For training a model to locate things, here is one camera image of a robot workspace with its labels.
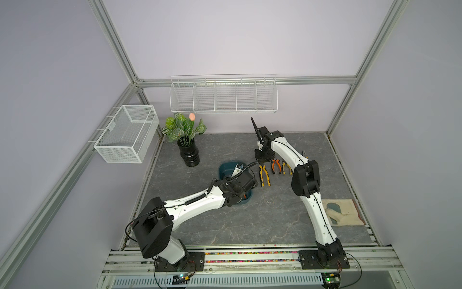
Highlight grey orange Greener pliers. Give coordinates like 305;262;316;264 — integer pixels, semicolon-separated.
271;159;282;175

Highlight yellow grey pliers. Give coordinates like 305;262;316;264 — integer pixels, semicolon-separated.
259;162;271;187

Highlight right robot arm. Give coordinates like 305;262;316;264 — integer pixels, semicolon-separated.
254;126;348;267

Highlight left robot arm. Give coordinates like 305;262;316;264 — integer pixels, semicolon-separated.
130;169;258;265

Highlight teal plastic storage box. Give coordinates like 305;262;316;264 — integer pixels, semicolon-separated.
218;161;253;205

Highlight black vase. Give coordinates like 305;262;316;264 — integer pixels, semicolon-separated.
177;138;200;167

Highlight green artificial plant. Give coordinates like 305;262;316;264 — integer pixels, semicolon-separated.
161;112;207;147

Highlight beige work glove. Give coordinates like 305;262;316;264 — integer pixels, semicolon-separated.
322;199;365;226

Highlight white mesh basket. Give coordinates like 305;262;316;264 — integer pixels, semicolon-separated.
93;105;160;164

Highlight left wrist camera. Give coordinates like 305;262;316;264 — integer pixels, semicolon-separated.
231;164;244;177

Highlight white wire wall shelf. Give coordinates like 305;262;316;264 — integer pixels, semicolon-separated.
169;74;279;113

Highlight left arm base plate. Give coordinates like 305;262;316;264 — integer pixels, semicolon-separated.
154;252;205;272

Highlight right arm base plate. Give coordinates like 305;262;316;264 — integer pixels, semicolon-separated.
298;250;350;270

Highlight aluminium front rail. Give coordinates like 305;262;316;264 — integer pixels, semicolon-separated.
102;246;404;276

